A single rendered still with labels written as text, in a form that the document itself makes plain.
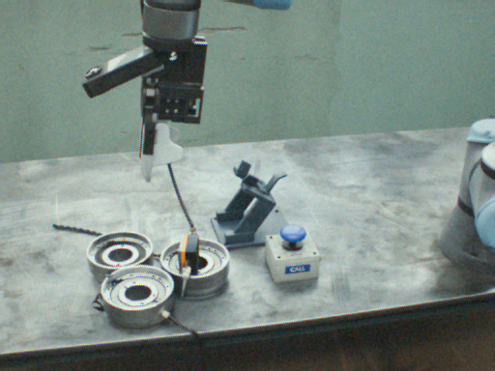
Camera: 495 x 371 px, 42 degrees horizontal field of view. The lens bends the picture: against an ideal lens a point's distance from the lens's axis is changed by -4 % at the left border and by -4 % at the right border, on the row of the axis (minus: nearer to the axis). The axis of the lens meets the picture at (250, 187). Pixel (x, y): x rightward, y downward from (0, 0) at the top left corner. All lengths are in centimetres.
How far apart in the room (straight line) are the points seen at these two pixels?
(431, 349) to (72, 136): 178
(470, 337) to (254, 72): 158
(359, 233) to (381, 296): 18
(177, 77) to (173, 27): 8
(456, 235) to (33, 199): 78
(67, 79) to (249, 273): 167
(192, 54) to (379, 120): 203
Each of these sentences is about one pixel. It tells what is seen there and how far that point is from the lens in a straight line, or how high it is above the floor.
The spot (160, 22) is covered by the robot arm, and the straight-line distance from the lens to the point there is 88.
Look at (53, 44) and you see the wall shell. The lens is 256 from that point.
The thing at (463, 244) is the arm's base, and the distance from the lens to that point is 111.
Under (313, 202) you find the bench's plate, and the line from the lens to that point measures 125.
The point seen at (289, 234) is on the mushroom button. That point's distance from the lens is 102.
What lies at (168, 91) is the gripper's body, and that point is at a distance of 90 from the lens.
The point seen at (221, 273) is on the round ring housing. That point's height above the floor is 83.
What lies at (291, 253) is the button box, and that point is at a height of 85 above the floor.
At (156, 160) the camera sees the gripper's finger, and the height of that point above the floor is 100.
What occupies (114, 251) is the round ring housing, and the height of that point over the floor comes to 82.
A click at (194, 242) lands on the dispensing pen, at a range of 100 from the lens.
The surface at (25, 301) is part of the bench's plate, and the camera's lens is 105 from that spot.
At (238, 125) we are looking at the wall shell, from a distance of 271.
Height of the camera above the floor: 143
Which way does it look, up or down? 29 degrees down
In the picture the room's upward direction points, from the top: straight up
